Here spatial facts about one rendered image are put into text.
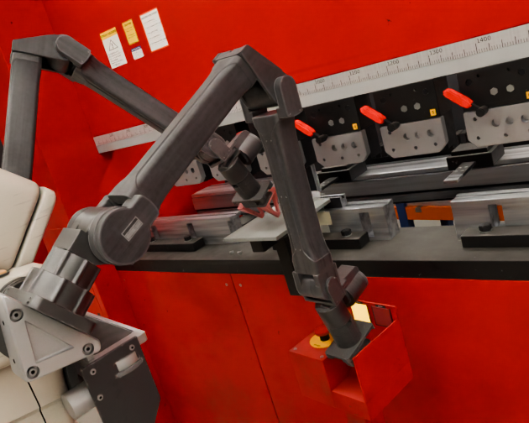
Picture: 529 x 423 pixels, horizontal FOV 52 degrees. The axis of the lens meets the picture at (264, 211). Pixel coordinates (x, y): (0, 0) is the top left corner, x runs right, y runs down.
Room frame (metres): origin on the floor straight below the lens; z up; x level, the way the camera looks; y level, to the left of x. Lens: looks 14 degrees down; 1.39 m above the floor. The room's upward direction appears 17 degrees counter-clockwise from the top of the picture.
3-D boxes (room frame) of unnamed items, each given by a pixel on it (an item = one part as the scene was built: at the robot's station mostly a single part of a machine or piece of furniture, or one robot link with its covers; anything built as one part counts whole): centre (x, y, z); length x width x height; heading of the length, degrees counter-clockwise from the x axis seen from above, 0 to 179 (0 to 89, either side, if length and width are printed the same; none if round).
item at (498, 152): (1.35, -0.54, 1.01); 0.26 x 0.12 x 0.05; 138
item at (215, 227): (1.88, 0.28, 0.92); 0.50 x 0.06 x 0.10; 48
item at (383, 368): (1.07, -0.08, 0.75); 0.20 x 0.16 x 0.18; 38
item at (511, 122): (1.12, -0.56, 1.18); 0.15 x 0.09 x 0.17; 48
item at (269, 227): (1.40, -0.03, 1.00); 0.26 x 0.18 x 0.01; 138
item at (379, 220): (1.47, -0.17, 0.92); 0.39 x 0.06 x 0.10; 48
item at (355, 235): (1.44, -0.12, 0.89); 0.30 x 0.05 x 0.03; 48
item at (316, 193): (1.51, -0.13, 1.05); 0.10 x 0.02 x 0.10; 48
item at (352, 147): (1.39, -0.26, 1.18); 0.15 x 0.09 x 0.17; 48
